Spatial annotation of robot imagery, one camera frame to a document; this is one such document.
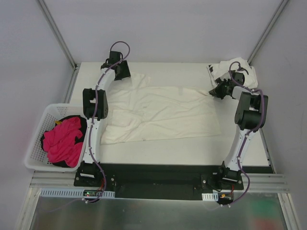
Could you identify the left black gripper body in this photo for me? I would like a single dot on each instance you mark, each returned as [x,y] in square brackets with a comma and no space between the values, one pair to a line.
[123,70]

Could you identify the right aluminium frame post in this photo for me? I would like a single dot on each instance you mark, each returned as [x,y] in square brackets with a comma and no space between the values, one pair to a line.
[272,22]

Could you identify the pink red t shirt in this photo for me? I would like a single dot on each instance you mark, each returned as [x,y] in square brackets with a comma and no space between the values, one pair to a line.
[62,141]

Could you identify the left white cable duct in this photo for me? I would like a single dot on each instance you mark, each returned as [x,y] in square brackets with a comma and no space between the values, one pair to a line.
[75,193]

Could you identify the white cable duct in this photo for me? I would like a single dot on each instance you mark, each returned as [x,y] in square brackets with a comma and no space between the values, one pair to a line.
[210,197]
[75,193]

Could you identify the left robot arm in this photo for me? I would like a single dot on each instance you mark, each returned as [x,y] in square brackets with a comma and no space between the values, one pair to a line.
[95,110]

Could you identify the left aluminium frame post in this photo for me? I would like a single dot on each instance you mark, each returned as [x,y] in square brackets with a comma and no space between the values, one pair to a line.
[56,32]

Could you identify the right white cable duct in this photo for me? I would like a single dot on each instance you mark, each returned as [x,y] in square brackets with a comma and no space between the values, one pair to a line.
[210,197]

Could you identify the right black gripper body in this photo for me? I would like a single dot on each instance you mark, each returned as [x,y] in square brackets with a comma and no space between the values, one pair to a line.
[219,88]

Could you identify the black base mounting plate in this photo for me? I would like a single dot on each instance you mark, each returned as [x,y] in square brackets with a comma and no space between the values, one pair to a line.
[144,181]

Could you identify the cream white t shirt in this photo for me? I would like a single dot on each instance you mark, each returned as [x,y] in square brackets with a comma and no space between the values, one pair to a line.
[140,112]

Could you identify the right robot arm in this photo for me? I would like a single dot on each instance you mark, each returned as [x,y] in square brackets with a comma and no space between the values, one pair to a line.
[250,116]

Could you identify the aluminium frame post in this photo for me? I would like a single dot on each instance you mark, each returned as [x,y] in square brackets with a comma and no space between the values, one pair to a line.
[56,32]
[272,22]

